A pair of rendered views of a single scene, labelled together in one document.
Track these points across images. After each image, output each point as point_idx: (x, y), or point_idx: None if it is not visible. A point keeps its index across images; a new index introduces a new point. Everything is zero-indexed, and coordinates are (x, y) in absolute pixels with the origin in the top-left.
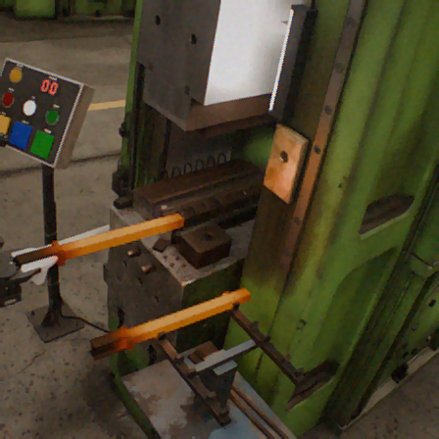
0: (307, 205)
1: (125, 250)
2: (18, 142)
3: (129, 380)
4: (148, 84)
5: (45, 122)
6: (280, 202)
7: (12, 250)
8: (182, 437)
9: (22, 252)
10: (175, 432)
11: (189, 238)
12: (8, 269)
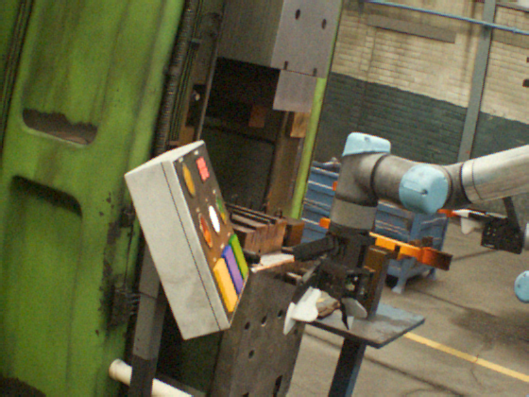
0: (306, 129)
1: (269, 300)
2: (239, 281)
3: (377, 339)
4: (281, 87)
5: (223, 225)
6: (292, 144)
7: (481, 215)
8: (397, 322)
9: (475, 213)
10: (396, 324)
11: (293, 222)
12: (496, 214)
